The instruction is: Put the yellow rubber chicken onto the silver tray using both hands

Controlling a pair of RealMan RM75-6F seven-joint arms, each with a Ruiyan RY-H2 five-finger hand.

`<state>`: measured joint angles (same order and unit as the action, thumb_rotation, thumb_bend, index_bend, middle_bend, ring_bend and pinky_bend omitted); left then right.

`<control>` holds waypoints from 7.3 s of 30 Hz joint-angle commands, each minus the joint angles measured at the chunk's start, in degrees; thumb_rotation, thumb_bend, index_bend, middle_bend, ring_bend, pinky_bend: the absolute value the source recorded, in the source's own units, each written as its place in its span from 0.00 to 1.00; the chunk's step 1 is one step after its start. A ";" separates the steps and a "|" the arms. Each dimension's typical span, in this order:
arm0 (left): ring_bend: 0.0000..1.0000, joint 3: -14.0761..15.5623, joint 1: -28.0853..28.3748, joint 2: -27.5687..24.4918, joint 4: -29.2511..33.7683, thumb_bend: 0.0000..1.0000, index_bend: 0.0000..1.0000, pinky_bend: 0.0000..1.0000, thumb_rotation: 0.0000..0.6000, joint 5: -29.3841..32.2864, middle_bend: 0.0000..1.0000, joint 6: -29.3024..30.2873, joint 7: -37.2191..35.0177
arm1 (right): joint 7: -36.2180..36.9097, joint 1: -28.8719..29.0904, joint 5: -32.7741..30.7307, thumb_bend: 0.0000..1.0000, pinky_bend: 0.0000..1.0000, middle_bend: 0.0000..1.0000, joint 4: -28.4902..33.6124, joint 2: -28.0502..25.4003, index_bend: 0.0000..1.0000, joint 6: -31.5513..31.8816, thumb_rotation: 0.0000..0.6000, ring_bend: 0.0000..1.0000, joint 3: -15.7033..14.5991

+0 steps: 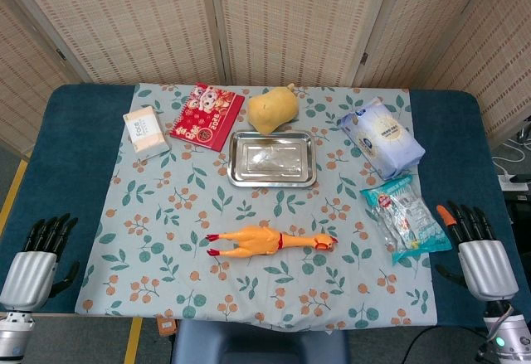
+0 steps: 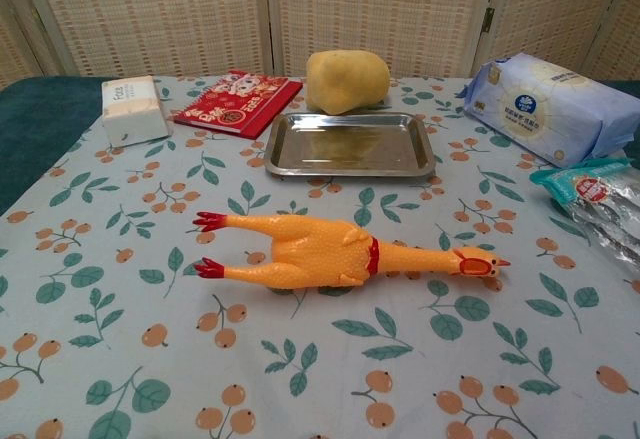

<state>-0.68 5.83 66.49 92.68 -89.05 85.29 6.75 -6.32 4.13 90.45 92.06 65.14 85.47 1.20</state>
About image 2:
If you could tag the yellow rubber chicken toy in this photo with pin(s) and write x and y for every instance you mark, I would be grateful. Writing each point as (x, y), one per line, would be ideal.
(310, 254)

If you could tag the stainless steel rectangular tray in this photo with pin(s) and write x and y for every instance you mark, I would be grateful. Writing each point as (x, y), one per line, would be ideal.
(350, 145)

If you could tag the leaf and fruit patterned tablecloth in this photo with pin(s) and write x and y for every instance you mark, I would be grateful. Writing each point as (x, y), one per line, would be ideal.
(150, 284)

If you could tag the yellow potato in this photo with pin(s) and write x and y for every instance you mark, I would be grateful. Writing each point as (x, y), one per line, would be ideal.
(347, 81)

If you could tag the red spiral notebook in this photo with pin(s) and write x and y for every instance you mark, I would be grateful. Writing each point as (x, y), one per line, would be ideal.
(235, 106)

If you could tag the white tissue pack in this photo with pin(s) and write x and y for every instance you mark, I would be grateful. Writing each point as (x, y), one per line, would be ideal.
(132, 111)

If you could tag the woven folding screen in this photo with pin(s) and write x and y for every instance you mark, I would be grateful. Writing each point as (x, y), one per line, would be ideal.
(165, 14)

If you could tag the blue wet wipes pack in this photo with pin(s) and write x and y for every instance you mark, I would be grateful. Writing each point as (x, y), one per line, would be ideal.
(545, 109)

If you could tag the brass screen hinge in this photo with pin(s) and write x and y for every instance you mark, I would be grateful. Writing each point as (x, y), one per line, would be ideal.
(489, 19)

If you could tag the teal dried fish snack package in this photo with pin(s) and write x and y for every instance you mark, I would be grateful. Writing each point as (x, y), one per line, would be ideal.
(595, 199)

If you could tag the dark teal table cover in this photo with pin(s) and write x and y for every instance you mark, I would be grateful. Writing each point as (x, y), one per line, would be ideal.
(40, 129)

